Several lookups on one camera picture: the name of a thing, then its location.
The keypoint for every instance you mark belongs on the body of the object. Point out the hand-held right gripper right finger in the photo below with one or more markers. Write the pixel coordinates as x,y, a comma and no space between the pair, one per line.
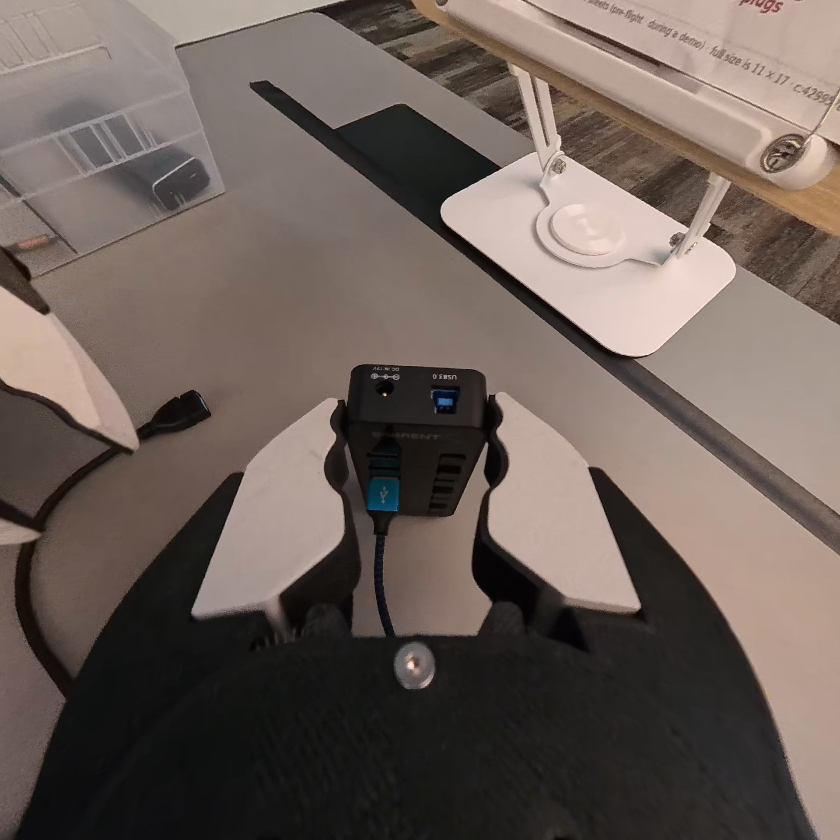
558,525

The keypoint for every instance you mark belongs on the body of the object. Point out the clear plastic bin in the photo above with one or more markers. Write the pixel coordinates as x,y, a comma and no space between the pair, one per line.
164,85

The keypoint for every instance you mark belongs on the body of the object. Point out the black hub silver rim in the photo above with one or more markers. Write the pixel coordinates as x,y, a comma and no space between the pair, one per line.
177,180

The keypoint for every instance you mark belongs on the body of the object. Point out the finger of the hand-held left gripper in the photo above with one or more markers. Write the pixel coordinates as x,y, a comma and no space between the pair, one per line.
46,367
13,531

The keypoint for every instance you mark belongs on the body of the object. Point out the black usb hub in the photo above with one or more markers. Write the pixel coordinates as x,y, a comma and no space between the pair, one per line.
420,407

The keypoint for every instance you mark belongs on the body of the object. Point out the white stand base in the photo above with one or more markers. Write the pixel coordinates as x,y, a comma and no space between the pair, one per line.
623,302

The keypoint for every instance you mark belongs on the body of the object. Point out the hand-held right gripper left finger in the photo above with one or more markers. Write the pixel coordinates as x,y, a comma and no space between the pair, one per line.
282,518

